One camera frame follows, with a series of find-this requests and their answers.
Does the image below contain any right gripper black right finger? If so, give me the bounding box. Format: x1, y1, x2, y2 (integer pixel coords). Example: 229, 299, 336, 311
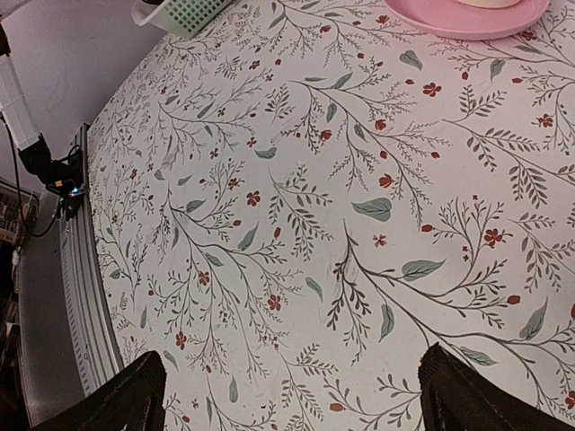
418, 344, 574, 431

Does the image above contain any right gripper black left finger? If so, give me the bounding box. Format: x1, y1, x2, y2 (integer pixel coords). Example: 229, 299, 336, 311
34, 350, 165, 431

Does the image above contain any white plastic basket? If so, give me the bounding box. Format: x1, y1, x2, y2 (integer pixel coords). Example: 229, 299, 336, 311
131, 0, 232, 39

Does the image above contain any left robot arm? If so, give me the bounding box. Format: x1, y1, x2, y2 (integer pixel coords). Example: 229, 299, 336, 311
1, 28, 53, 184

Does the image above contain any pink plate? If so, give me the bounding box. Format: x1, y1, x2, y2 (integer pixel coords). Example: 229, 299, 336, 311
385, 1, 551, 41

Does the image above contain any cream ceramic mug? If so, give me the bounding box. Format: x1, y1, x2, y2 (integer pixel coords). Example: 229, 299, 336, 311
457, 0, 521, 9

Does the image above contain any front aluminium rail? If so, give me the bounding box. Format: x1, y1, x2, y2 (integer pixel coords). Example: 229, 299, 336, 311
17, 123, 125, 427

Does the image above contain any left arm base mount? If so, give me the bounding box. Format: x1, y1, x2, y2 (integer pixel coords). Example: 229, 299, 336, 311
21, 141, 86, 221

